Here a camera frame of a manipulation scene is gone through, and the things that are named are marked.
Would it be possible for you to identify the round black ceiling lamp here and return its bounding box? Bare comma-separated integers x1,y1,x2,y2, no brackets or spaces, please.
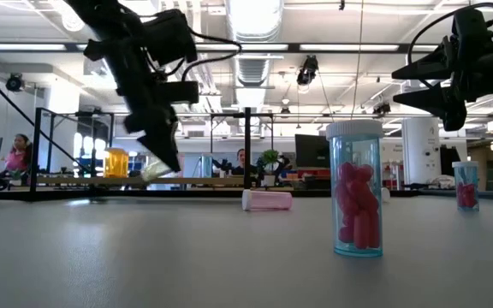
5,72,25,93

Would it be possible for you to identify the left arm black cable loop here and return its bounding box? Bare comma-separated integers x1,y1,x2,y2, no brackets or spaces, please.
160,26,243,82

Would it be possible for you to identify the silver ceiling duct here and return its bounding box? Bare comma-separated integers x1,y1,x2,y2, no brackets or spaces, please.
224,0,285,109

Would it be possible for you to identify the blue pill bottle white cap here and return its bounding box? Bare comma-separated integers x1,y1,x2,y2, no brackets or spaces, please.
325,118,385,258
200,153,213,178
451,160,481,213

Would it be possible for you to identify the person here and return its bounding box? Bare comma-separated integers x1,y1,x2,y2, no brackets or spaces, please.
230,147,247,177
0,133,33,181

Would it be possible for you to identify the black rig light bar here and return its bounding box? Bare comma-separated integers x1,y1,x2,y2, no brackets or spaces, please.
0,41,440,54

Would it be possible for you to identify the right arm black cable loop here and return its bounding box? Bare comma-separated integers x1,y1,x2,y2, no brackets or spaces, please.
407,2,493,68

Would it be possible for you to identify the black rig camera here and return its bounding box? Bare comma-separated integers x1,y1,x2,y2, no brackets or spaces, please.
295,54,320,87

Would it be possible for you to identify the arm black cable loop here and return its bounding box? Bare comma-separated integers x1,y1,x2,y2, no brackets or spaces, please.
160,26,243,82
407,2,493,68

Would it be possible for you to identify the small potted green plant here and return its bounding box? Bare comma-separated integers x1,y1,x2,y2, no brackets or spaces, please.
258,148,281,187

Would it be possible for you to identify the black monitor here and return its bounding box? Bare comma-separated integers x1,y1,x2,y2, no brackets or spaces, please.
440,145,462,177
294,133,331,170

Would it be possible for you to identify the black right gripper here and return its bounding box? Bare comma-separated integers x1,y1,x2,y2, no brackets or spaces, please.
391,41,493,133

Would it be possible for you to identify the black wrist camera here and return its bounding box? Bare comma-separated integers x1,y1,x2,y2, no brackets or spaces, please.
142,9,199,66
450,7,492,49

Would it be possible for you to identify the grey table mat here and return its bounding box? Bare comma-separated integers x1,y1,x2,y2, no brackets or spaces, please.
0,195,493,308

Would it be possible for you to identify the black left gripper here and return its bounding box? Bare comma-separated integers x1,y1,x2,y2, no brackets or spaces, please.
83,38,200,173

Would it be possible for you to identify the orange pill bottle white cap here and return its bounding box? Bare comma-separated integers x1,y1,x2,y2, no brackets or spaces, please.
103,147,130,179

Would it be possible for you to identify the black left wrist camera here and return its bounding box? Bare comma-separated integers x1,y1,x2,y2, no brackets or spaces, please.
142,9,199,66

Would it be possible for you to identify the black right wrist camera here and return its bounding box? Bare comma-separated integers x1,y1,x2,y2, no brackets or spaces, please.
450,7,492,49

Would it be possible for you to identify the white round column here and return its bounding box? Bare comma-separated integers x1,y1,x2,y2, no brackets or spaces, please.
401,116,443,186

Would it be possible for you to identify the red storage rack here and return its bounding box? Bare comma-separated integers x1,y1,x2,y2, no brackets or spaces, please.
382,160,403,189

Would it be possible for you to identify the white cloth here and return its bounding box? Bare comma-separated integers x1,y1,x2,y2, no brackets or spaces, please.
425,174,457,190

